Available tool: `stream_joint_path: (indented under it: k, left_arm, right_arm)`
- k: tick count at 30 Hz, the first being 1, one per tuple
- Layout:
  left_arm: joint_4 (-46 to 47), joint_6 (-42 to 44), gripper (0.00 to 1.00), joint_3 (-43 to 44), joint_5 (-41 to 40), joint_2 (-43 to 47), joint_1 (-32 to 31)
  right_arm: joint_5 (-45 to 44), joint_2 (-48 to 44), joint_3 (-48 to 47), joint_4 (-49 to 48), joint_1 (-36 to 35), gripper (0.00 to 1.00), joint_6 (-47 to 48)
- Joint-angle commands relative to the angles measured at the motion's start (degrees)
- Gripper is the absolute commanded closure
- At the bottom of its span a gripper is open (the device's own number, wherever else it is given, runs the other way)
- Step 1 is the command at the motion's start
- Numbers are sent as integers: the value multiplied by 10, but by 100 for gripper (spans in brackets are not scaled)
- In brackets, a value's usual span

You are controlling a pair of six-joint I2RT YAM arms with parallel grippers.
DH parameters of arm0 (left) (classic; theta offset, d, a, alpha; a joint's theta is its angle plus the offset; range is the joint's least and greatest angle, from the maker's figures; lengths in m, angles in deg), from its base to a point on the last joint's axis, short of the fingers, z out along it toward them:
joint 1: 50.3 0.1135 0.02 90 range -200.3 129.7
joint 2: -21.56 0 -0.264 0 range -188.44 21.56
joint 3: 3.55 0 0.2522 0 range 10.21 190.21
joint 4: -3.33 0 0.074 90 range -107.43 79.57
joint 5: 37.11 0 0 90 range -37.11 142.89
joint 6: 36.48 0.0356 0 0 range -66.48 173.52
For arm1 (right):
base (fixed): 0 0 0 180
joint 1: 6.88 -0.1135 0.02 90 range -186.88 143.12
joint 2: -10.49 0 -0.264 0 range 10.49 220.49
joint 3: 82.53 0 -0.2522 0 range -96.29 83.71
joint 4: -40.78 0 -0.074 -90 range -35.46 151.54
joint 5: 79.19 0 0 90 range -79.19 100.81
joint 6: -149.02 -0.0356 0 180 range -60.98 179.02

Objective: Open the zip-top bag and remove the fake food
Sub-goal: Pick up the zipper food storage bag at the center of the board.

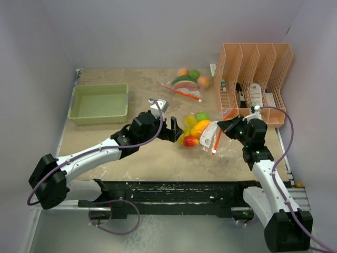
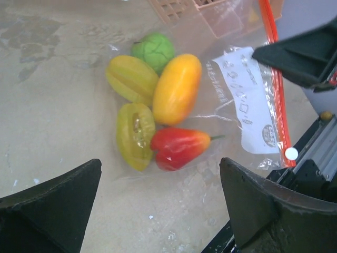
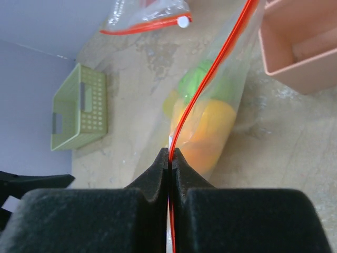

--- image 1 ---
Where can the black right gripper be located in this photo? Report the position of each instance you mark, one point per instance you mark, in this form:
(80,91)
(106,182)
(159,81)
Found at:
(227,126)

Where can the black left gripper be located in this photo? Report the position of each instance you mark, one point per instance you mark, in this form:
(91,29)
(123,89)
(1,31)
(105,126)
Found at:
(171,135)

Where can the clear zip bag orange seal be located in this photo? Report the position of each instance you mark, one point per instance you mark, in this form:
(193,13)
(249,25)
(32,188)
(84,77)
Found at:
(209,140)

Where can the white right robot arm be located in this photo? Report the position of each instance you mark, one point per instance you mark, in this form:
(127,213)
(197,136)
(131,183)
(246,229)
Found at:
(286,225)

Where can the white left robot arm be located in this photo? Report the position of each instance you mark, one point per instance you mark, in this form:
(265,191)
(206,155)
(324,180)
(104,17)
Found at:
(52,176)

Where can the red fake strawberry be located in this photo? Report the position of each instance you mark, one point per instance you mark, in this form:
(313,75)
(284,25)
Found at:
(190,141)

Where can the yellow fake starfruit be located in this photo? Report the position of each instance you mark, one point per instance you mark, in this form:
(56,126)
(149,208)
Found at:
(190,121)

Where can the green fake custard apple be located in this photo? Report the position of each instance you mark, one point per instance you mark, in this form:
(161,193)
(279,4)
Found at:
(201,116)

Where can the fake watermelon slice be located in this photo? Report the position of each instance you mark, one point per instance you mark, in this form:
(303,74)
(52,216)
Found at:
(184,82)

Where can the fake peach right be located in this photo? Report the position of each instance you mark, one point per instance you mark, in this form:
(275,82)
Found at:
(203,82)

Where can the fake peach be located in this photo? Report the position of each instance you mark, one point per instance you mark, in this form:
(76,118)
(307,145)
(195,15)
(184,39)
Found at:
(203,82)
(182,72)

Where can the fake peach left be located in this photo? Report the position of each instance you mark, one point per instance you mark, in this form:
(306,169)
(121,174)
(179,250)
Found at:
(182,72)

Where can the green fake leafy vegetable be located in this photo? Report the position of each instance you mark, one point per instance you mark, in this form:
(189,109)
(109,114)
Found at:
(194,73)

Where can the black item in organizer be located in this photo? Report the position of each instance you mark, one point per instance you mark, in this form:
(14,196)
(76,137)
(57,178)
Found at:
(240,96)

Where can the white green tube in organizer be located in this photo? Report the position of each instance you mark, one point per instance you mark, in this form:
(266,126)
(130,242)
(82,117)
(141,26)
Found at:
(223,86)

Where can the white bottle in organizer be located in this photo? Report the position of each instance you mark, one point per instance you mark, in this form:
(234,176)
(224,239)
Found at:
(256,94)

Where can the white box in organizer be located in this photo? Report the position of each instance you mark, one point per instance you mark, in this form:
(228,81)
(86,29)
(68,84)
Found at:
(270,101)

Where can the orange plastic file organizer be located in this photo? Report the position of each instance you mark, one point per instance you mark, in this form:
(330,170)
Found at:
(266,64)

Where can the small white box behind organizer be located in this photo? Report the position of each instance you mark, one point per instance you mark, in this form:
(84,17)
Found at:
(213,69)

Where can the light green perforated basket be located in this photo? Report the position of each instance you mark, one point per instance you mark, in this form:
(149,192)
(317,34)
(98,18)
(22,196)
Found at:
(99,104)

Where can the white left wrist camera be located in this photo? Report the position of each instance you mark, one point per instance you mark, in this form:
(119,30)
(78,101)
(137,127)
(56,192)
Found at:
(159,104)

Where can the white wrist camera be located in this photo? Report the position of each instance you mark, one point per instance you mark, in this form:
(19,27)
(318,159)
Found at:
(159,104)
(255,113)

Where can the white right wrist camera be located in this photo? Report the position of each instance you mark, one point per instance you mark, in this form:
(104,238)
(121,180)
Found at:
(255,113)

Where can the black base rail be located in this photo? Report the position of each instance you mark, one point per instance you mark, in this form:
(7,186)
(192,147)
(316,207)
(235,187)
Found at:
(222,199)

